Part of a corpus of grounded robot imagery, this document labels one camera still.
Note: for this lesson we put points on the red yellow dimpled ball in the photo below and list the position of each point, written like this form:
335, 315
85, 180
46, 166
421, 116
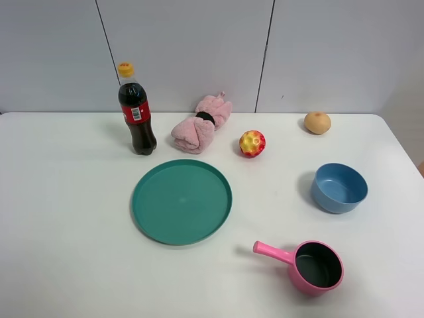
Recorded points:
252, 143

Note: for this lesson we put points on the cola bottle yellow cap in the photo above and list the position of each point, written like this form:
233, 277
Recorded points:
136, 111

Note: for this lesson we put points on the pink towel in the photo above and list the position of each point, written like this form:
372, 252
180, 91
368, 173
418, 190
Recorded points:
194, 134

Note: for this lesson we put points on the potato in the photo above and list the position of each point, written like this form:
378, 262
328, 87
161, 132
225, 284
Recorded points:
317, 122

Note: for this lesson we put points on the blue bowl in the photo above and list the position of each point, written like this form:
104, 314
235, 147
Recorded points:
338, 188

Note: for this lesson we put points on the pink saucepan black inside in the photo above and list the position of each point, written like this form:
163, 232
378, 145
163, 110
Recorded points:
314, 268

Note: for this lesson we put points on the green round plate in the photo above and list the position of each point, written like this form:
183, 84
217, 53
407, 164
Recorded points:
181, 202

